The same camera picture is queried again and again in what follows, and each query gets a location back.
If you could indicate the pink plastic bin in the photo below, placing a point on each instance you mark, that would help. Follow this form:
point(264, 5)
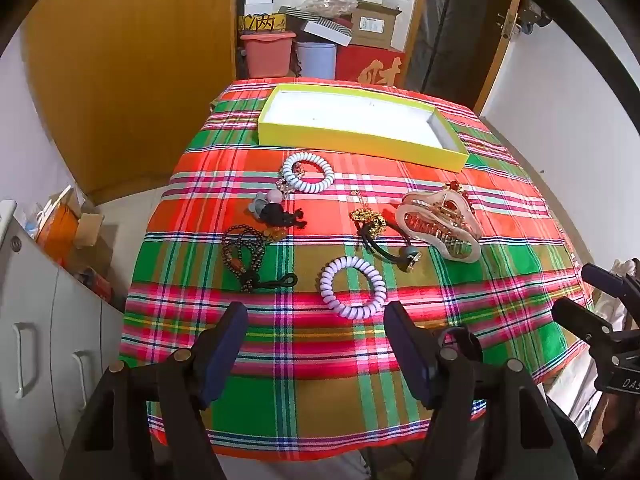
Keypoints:
point(267, 57)

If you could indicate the pale blue bucket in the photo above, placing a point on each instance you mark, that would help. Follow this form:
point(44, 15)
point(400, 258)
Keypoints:
point(315, 60)

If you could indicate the orange container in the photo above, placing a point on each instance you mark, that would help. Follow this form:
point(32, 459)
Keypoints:
point(57, 235)

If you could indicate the clear plastic bag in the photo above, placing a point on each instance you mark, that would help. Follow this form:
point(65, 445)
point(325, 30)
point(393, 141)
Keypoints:
point(327, 6)

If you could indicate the plaid tablecloth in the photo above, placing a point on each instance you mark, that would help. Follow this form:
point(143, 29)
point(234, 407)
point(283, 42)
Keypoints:
point(310, 360)

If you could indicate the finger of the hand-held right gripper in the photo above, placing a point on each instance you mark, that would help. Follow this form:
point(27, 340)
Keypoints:
point(580, 320)
point(607, 280)

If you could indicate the brown cardboard box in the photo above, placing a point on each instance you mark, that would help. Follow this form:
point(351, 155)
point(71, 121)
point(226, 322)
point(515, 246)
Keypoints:
point(372, 25)

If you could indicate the white sheet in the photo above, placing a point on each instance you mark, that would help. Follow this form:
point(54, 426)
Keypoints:
point(575, 400)

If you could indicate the wooden door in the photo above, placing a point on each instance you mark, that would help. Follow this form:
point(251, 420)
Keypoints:
point(125, 85)

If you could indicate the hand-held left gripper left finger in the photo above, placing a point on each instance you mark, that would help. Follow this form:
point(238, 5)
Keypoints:
point(230, 355)

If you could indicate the black striped box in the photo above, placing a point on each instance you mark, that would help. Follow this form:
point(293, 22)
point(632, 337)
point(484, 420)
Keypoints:
point(300, 12)

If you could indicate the dark red packet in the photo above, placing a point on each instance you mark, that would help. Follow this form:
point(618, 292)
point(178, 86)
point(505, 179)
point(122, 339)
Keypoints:
point(95, 282)

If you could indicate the white box striped edge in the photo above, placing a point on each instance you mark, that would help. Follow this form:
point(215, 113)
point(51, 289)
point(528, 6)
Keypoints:
point(327, 32)

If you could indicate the white open carton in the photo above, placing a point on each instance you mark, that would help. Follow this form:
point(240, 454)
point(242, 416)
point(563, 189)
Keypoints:
point(257, 2)

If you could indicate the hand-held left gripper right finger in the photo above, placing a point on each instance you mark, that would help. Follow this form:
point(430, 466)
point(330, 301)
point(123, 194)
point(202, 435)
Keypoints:
point(407, 355)

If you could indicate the small cardboard box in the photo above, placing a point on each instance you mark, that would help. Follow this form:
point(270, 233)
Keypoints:
point(90, 227)

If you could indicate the white cabinet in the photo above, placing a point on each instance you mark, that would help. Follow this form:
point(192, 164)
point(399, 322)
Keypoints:
point(45, 320)

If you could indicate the dark padded door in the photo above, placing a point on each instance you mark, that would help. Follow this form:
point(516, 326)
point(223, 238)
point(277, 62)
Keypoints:
point(450, 35)

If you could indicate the yellow and black box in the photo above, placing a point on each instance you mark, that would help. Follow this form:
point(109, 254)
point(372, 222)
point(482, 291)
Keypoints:
point(260, 22)

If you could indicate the yellow shallow box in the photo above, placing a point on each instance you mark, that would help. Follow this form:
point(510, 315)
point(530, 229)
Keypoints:
point(350, 115)

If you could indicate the red box gold print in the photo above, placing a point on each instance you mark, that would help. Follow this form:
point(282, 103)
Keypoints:
point(370, 65)

